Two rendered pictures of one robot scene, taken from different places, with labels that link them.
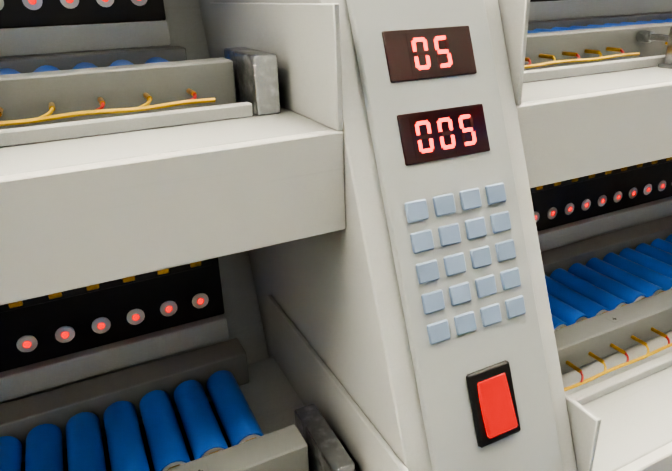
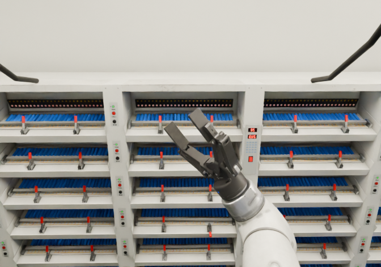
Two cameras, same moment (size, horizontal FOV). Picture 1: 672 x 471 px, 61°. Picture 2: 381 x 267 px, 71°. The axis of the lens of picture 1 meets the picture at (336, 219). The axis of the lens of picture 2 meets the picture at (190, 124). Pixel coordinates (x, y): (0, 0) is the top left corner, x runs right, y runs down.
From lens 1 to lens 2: 1.19 m
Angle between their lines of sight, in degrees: 26
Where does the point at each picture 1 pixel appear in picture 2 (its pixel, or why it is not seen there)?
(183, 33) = (234, 106)
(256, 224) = (234, 139)
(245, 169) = (234, 136)
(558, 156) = (266, 139)
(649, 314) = (282, 156)
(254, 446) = not seen: hidden behind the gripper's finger
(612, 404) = (269, 164)
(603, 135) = (272, 138)
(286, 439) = not seen: hidden behind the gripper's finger
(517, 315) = (255, 152)
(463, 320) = (249, 151)
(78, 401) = not seen: hidden behind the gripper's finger
